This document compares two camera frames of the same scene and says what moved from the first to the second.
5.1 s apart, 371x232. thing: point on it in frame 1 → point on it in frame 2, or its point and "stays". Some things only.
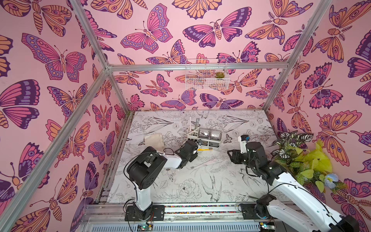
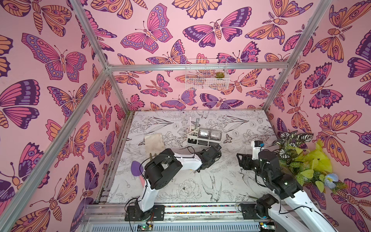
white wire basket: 200,74 stays
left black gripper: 193,157 → 204,152
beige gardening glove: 156,140 stays
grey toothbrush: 197,123 stays
